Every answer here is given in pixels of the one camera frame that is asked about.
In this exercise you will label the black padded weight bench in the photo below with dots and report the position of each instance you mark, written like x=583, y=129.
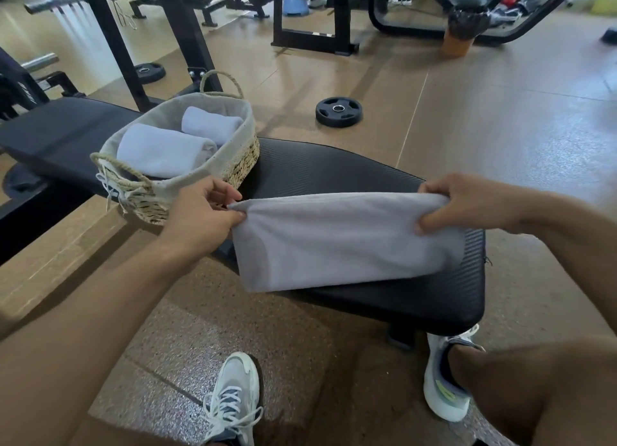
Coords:
x=337, y=166

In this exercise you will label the orange bin with black bag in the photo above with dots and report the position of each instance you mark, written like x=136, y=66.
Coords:
x=465, y=24

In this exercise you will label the light grey towel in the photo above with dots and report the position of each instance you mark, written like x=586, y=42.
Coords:
x=337, y=243

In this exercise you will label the black steel squat rack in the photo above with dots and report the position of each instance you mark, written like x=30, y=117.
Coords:
x=188, y=31

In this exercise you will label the person's right white shoe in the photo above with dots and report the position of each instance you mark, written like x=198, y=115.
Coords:
x=436, y=402

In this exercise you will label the black barbell stand frame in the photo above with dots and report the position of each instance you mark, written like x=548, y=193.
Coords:
x=60, y=82

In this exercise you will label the person's left leg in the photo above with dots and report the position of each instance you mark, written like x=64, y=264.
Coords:
x=135, y=436

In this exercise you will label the black bumper plate white print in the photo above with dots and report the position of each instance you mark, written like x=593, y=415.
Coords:
x=19, y=89

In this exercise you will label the large black weight plate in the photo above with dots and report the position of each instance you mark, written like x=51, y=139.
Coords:
x=21, y=183

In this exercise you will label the person's white shoe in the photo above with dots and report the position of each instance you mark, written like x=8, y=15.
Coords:
x=436, y=402
x=236, y=383

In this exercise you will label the person's leg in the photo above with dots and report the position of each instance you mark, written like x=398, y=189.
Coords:
x=530, y=392
x=135, y=436

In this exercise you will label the person's left white shoe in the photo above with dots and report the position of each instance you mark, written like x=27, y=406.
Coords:
x=236, y=383

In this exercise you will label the blue plastic container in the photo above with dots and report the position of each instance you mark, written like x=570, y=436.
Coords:
x=295, y=6

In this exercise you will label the yellow green cushion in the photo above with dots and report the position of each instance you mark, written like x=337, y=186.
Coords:
x=605, y=5

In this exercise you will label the person's left forearm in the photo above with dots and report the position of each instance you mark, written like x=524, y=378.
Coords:
x=72, y=349

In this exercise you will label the person's right leg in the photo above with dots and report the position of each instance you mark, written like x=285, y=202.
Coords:
x=530, y=392

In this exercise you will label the black steel base beam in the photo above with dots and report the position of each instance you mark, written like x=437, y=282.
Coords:
x=33, y=224

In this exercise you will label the person's right hand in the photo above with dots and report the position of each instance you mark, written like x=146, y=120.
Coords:
x=482, y=205

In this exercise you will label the black rubber weight plate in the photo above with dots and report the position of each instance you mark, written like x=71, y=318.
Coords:
x=327, y=118
x=155, y=76

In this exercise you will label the white towel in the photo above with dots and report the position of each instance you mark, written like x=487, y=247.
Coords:
x=212, y=125
x=164, y=152

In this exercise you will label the black gym accessory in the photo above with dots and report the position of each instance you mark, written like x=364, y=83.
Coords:
x=610, y=36

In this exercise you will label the black bench press frame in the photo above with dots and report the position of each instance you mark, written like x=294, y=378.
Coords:
x=340, y=17

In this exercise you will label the person's left hand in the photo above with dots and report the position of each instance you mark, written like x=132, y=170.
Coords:
x=197, y=224

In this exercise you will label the person's right forearm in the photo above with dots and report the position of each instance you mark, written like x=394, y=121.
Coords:
x=578, y=248

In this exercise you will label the woven basket with white liner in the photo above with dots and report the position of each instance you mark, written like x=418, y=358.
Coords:
x=241, y=164

